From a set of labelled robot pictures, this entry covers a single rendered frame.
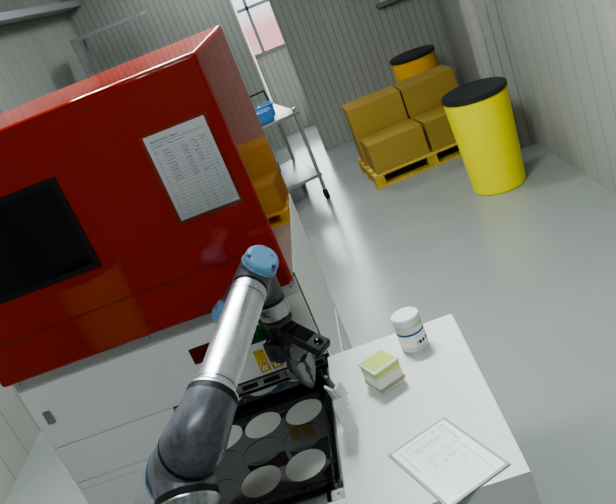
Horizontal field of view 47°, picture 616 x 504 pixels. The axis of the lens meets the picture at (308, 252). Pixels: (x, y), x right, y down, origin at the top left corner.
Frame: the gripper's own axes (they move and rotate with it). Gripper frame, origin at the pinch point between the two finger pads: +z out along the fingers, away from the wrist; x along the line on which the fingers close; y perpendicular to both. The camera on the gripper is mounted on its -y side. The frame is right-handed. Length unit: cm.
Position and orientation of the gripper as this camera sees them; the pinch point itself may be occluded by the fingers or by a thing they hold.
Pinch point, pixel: (312, 383)
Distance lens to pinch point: 176.9
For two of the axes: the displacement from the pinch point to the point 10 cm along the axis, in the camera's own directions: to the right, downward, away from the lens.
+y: -7.6, 0.2, 6.5
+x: -5.5, 5.2, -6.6
